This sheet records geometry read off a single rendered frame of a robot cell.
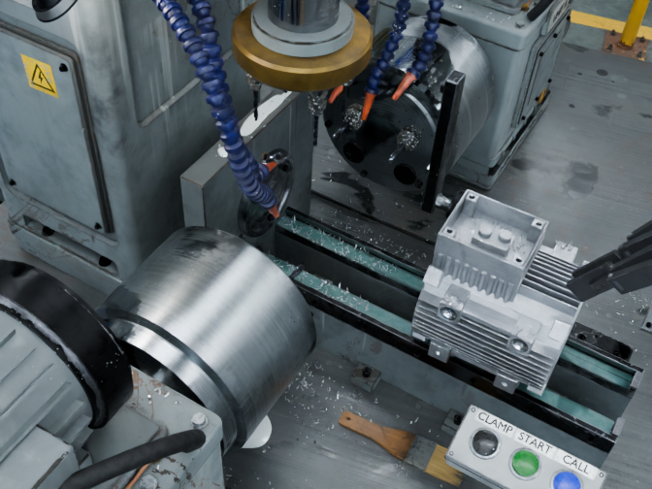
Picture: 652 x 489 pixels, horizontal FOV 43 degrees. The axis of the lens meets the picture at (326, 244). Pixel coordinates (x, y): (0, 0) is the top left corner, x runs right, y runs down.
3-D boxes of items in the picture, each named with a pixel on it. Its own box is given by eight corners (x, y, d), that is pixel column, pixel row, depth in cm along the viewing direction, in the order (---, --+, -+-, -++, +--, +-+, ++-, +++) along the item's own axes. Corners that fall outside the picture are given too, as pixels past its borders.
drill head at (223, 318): (16, 482, 107) (-36, 372, 89) (190, 297, 129) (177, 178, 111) (173, 586, 99) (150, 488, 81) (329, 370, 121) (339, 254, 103)
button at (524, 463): (506, 471, 97) (507, 468, 95) (517, 447, 98) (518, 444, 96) (531, 483, 96) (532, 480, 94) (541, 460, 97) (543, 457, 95)
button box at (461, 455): (443, 463, 102) (443, 455, 97) (470, 411, 104) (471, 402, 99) (577, 535, 97) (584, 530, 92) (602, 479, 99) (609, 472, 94)
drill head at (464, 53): (292, 186, 147) (296, 68, 129) (399, 73, 172) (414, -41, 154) (419, 244, 139) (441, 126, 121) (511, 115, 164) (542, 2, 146)
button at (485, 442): (467, 449, 98) (468, 446, 97) (478, 427, 99) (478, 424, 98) (491, 462, 97) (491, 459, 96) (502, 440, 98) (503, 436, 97)
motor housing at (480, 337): (403, 357, 123) (419, 273, 109) (453, 274, 134) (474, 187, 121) (531, 418, 117) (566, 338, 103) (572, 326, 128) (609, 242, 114)
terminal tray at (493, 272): (429, 271, 114) (437, 235, 109) (459, 223, 121) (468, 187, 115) (511, 307, 111) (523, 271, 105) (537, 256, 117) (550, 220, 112)
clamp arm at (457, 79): (416, 209, 133) (440, 77, 115) (425, 198, 135) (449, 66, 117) (437, 217, 132) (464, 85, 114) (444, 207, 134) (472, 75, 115)
